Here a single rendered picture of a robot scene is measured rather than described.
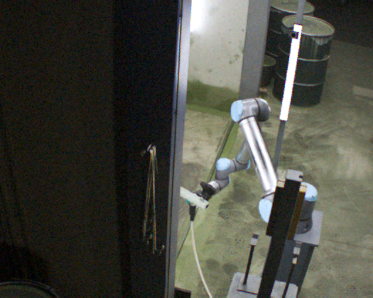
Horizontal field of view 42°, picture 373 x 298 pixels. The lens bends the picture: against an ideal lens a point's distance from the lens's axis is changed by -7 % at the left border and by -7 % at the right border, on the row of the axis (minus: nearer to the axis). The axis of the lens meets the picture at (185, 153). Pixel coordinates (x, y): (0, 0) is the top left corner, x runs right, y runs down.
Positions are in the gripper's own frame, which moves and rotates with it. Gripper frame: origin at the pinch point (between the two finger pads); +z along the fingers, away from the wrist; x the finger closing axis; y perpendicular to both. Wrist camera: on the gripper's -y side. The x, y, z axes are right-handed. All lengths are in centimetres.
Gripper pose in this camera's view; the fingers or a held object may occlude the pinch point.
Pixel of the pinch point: (191, 201)
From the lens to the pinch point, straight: 334.1
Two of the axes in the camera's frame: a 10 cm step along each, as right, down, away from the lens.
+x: -7.6, -4.0, 5.2
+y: -0.4, 8.2, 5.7
